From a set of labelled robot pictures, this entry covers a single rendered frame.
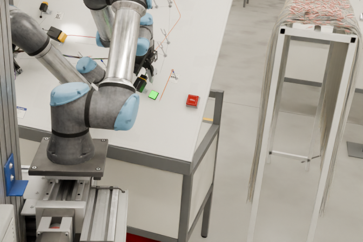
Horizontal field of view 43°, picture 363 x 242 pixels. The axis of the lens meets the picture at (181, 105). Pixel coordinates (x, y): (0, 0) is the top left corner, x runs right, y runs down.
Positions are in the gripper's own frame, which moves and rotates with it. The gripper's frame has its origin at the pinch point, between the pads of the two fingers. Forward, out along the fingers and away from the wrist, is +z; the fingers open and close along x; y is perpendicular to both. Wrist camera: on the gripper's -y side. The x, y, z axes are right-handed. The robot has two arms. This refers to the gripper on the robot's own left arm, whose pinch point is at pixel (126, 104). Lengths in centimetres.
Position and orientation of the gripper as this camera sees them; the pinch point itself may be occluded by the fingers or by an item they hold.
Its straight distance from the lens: 216.4
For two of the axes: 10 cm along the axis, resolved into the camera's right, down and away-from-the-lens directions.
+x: -2.0, -7.8, 5.9
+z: 4.6, 4.6, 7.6
